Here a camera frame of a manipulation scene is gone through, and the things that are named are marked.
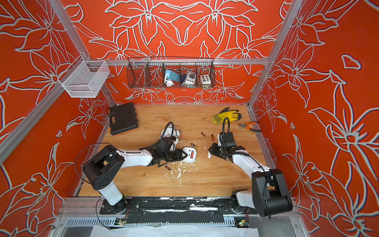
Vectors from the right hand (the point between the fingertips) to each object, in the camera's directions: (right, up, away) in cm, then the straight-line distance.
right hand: (208, 149), depth 88 cm
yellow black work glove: (+22, +22, +22) cm, 38 cm away
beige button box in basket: (-1, +45, +6) cm, 45 cm away
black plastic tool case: (-59, +19, +15) cm, 64 cm away
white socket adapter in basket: (-11, +44, +3) cm, 46 cm away
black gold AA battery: (-8, +1, +7) cm, 11 cm away
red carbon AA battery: (-10, -3, 0) cm, 10 cm away
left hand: (-14, -4, 0) cm, 14 cm away
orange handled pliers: (+30, +13, +15) cm, 36 cm away
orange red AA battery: (+5, +6, +12) cm, 15 cm away
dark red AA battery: (-2, +8, +13) cm, 15 cm away
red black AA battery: (-24, -10, -3) cm, 27 cm away
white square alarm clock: (-12, -1, +1) cm, 13 cm away
